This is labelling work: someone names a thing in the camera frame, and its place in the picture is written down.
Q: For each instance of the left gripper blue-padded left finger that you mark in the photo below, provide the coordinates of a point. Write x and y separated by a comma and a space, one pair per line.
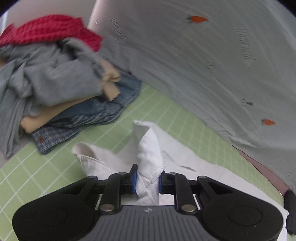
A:
128, 181

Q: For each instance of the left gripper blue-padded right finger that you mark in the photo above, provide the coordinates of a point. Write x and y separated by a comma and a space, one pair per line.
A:
167, 183

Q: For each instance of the white trousers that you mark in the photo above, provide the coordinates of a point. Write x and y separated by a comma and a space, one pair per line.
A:
210, 202

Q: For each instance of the blue plaid shirt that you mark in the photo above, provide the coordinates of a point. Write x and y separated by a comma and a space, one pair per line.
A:
47, 137

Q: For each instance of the tan beige garment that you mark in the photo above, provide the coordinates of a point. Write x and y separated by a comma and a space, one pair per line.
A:
109, 89

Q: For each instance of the blue denim garment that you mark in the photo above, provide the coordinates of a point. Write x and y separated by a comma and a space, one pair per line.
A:
115, 99

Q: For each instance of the green grid cutting mat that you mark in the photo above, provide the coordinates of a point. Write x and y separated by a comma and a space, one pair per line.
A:
29, 175

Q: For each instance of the black folded garment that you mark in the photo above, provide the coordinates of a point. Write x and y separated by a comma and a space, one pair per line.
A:
290, 206

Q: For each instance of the grey carrot-print cloth backdrop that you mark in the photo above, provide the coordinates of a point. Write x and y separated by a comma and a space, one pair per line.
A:
230, 63

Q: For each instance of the grey knit garment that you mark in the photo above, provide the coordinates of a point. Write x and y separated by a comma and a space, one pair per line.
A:
41, 74

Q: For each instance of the red checked garment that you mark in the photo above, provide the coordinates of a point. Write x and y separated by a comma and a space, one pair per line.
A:
50, 28

